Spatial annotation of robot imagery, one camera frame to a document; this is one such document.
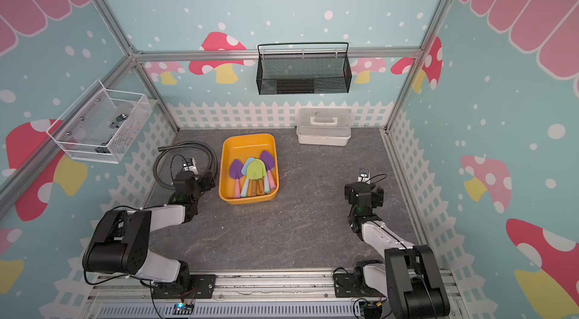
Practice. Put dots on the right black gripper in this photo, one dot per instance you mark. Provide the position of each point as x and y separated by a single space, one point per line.
378 198

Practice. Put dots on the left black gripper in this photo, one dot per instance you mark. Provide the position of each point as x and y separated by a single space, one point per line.
208 182

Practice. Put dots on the purple shovel pink handle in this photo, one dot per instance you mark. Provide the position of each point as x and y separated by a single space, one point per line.
235 172
269 162

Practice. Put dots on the light blue shovel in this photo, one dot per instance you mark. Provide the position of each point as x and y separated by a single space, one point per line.
244 170
267 186

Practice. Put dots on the green shovel wooden handle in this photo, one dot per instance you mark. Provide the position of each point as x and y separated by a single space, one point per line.
254 173
261 182

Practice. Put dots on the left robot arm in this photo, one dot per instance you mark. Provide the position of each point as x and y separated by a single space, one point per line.
120 242

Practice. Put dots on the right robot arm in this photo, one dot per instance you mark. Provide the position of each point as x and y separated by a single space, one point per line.
407 275

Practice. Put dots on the white plastic storage case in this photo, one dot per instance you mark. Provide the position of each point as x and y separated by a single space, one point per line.
323 126

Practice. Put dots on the yellow plastic tray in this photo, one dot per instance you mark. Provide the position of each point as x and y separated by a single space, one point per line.
241 148

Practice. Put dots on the green circuit board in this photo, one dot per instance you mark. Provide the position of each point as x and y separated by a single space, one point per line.
183 309

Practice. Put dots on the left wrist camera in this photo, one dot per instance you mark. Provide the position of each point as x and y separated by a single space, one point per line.
190 165

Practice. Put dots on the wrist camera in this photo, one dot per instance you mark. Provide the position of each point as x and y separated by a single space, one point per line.
364 176
190 165

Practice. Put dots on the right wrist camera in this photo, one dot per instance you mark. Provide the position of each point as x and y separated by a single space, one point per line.
364 176

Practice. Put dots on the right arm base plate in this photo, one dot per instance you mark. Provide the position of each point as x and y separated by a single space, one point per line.
352 285

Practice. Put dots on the white wire mesh basket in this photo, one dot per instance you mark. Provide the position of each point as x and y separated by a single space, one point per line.
101 125

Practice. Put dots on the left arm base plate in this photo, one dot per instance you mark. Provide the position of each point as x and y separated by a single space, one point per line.
190 287

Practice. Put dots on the aluminium front rail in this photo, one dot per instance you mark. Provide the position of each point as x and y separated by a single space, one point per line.
242 286

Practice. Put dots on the black wire mesh basket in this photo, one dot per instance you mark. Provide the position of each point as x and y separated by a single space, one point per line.
303 68

